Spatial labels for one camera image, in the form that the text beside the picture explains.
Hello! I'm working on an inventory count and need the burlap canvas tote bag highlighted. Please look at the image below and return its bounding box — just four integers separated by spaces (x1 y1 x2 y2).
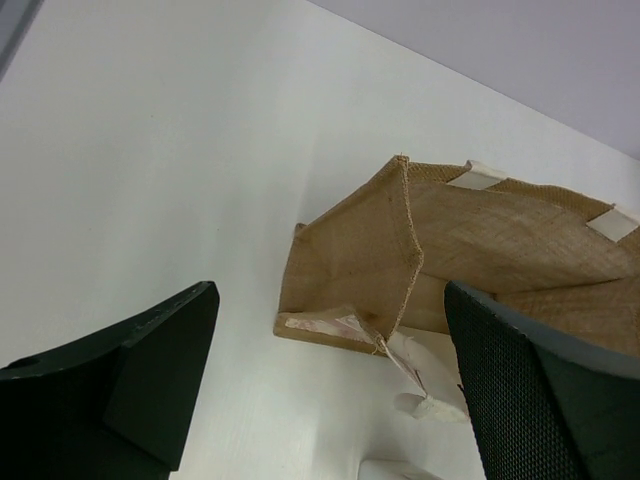
272 154 640 422

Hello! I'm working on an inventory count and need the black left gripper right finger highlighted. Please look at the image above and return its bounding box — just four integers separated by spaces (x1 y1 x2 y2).
444 282 639 479

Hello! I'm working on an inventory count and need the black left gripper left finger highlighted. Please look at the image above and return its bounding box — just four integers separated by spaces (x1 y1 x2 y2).
1 281 220 479

